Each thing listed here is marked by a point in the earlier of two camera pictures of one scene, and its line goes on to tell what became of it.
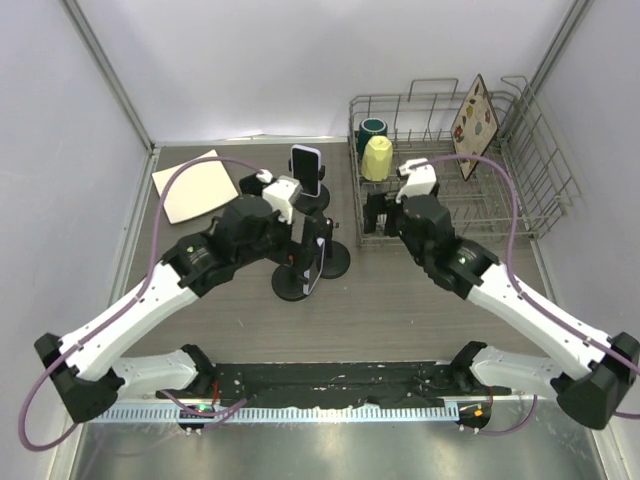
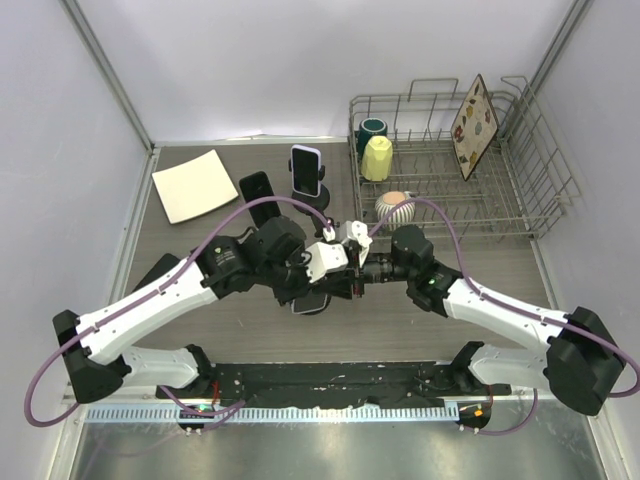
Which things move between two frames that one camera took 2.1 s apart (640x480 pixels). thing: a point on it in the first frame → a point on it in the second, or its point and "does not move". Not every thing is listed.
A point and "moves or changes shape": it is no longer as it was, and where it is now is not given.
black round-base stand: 285,283 moves or changes shape
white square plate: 199,187 does not move
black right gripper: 375,205 → 339,284
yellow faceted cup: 377,159 does not move
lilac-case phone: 306,166 does not move
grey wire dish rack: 498,161 does not move
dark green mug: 370,127 does not move
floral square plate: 474,127 does not move
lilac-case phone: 315,267 moves or changes shape
